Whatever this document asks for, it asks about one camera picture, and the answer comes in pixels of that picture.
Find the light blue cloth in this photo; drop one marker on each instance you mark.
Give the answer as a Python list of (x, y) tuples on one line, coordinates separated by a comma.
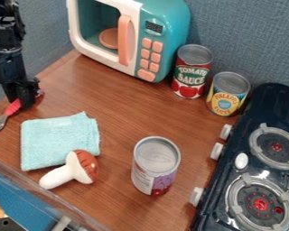
[(58, 138)]

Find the red tomato can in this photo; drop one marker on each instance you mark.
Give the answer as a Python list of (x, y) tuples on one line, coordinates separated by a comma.
[(192, 72)]

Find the red spoon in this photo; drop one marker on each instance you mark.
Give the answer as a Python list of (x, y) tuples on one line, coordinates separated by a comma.
[(3, 115)]

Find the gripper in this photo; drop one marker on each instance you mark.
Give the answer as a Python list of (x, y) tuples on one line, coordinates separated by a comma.
[(13, 75)]

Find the toy mushroom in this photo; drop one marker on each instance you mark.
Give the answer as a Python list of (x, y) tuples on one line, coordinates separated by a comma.
[(76, 170)]

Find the yellow pineapple can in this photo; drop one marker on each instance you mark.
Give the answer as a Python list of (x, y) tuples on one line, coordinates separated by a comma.
[(227, 94)]

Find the toy microwave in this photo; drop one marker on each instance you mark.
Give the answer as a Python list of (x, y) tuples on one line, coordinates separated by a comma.
[(129, 34)]

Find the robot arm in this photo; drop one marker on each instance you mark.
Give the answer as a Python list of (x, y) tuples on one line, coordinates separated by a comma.
[(5, 27)]

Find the purple label can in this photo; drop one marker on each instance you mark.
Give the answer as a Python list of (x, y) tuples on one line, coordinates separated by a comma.
[(155, 167)]

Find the toy stove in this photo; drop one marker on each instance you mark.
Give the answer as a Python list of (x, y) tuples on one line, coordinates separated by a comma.
[(255, 162)]

